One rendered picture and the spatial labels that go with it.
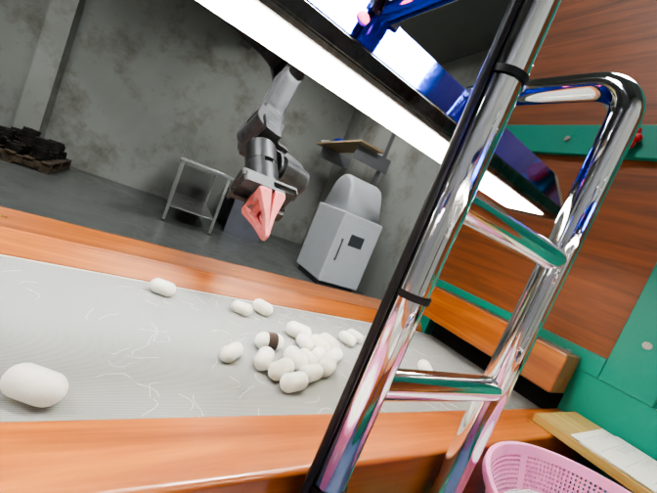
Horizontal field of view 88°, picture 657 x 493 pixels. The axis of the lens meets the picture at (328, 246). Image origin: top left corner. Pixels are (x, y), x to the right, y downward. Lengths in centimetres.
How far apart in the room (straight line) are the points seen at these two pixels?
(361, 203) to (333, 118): 351
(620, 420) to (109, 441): 67
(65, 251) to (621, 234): 85
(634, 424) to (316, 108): 725
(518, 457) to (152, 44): 716
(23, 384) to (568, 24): 108
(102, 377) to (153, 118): 681
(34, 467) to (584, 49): 102
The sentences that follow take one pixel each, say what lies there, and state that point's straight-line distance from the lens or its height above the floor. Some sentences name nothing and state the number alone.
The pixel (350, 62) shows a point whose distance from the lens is 31.
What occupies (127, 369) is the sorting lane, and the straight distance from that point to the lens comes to 35.
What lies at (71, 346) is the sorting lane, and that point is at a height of 74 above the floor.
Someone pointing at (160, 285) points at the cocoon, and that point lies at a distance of 50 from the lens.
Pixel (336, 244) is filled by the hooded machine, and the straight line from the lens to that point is 430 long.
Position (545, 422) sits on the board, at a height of 77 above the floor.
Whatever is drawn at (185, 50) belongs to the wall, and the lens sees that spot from 724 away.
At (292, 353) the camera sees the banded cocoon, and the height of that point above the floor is 76.
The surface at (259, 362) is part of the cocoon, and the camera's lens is 39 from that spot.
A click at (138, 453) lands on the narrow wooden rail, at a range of 24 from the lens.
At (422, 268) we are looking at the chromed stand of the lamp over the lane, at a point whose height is 92.
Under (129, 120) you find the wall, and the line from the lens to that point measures 710.
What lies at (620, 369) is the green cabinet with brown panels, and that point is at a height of 87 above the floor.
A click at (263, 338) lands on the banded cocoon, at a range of 43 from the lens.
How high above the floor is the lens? 93
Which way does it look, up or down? 5 degrees down
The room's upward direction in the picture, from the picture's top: 22 degrees clockwise
